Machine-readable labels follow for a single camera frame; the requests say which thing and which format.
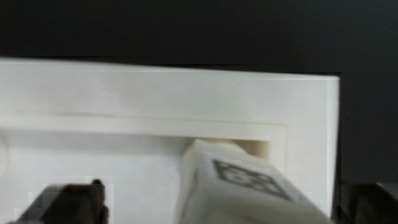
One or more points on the white table leg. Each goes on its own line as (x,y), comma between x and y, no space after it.
(236,191)

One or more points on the white square table top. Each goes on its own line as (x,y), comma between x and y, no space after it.
(63,149)

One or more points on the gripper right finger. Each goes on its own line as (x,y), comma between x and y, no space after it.
(369,204)

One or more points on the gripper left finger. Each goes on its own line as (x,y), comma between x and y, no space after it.
(70,204)

